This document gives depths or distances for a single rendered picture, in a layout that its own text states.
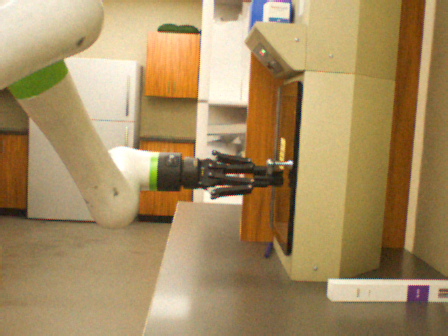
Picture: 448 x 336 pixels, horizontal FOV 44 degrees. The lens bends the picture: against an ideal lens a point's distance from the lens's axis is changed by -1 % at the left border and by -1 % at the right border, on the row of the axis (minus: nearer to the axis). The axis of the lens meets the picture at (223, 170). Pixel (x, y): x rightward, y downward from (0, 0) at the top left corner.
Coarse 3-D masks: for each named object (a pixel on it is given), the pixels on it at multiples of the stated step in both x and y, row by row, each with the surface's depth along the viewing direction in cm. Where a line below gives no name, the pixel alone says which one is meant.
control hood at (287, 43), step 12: (264, 24) 119; (276, 24) 120; (288, 24) 120; (300, 24) 120; (252, 36) 132; (264, 36) 120; (276, 36) 120; (288, 36) 120; (300, 36) 120; (252, 48) 146; (276, 48) 120; (288, 48) 120; (300, 48) 120; (276, 60) 129; (288, 60) 120; (300, 60) 121; (288, 72) 129
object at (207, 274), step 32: (192, 224) 181; (224, 224) 184; (192, 256) 142; (224, 256) 144; (256, 256) 145; (384, 256) 153; (416, 256) 155; (160, 288) 115; (192, 288) 117; (224, 288) 118; (256, 288) 119; (288, 288) 120; (320, 288) 121; (160, 320) 98; (192, 320) 99; (224, 320) 100; (256, 320) 101; (288, 320) 101; (320, 320) 102; (352, 320) 103; (384, 320) 104; (416, 320) 105
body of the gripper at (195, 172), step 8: (184, 160) 129; (192, 160) 130; (200, 160) 133; (208, 160) 133; (184, 168) 128; (192, 168) 128; (200, 168) 131; (184, 176) 128; (192, 176) 128; (200, 176) 130; (184, 184) 129; (192, 184) 129; (200, 184) 129; (208, 184) 129; (216, 184) 130
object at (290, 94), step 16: (288, 96) 135; (288, 112) 134; (288, 128) 132; (288, 144) 131; (288, 176) 129; (288, 192) 127; (288, 208) 126; (272, 224) 153; (288, 224) 125; (288, 240) 126
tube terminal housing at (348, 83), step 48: (336, 0) 119; (384, 0) 127; (336, 48) 121; (384, 48) 130; (336, 96) 122; (384, 96) 132; (336, 144) 123; (384, 144) 135; (336, 192) 124; (384, 192) 138; (336, 240) 125
